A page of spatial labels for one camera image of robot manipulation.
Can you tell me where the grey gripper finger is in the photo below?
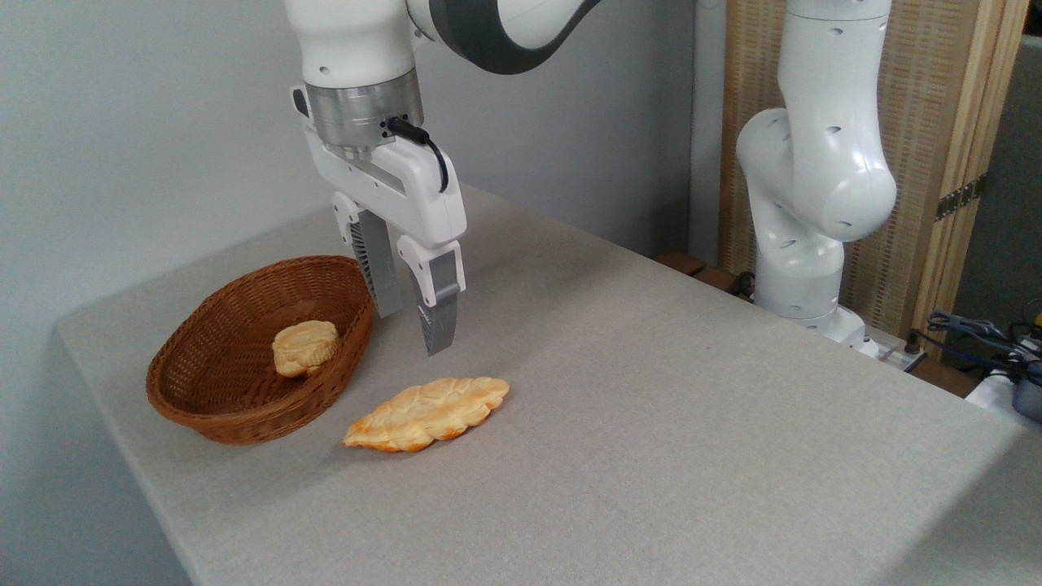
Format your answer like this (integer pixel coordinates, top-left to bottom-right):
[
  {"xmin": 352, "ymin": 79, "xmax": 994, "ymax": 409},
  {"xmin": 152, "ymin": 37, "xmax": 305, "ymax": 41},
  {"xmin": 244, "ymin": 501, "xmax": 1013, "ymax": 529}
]
[
  {"xmin": 331, "ymin": 192, "xmax": 405, "ymax": 319},
  {"xmin": 396, "ymin": 235, "xmax": 467, "ymax": 357}
]

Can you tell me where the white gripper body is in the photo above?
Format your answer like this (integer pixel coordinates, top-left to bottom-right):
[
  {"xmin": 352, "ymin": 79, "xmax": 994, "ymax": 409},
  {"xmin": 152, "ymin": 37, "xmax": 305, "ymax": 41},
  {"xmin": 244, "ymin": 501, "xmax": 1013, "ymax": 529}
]
[{"xmin": 291, "ymin": 85, "xmax": 468, "ymax": 250}]

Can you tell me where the long braided bread loaf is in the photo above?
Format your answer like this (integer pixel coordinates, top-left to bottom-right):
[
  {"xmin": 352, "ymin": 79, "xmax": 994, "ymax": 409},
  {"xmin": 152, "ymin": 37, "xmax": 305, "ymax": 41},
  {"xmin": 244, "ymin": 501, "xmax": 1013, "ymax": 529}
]
[{"xmin": 343, "ymin": 376, "xmax": 511, "ymax": 453}]

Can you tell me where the small round bread roll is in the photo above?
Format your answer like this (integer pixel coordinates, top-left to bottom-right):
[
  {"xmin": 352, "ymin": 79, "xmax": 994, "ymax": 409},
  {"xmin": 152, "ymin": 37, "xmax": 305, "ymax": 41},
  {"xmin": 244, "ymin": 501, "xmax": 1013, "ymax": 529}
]
[{"xmin": 272, "ymin": 320, "xmax": 341, "ymax": 378}]

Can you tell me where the brown wicker basket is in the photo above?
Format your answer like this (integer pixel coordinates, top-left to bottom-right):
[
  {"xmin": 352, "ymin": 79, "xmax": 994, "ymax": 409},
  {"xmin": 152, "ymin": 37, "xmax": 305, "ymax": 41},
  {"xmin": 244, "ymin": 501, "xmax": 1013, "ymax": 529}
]
[{"xmin": 147, "ymin": 255, "xmax": 377, "ymax": 446}]

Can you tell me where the wooden rattan folding screen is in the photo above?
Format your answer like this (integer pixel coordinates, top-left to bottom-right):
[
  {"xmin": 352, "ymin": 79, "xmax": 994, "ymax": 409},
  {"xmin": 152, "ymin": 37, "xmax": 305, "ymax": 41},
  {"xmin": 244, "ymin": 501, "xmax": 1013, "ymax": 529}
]
[{"xmin": 718, "ymin": 0, "xmax": 1031, "ymax": 339}]

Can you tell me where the black screen hinge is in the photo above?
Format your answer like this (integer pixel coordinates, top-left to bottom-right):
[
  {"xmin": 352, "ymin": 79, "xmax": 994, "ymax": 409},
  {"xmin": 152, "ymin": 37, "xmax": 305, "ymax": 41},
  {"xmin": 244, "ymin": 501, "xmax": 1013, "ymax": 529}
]
[{"xmin": 935, "ymin": 173, "xmax": 988, "ymax": 222}]

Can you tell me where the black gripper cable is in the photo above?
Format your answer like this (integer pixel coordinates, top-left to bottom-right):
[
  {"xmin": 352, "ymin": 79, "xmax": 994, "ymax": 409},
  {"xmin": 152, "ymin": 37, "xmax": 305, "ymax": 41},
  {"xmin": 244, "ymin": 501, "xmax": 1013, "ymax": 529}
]
[{"xmin": 386, "ymin": 116, "xmax": 450, "ymax": 195}]

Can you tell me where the blue black cable bundle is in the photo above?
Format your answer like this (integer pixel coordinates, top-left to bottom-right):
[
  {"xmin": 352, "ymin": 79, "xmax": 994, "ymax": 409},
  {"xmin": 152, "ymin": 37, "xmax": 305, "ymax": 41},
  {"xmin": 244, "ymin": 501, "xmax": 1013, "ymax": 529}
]
[{"xmin": 912, "ymin": 309, "xmax": 1042, "ymax": 385}]

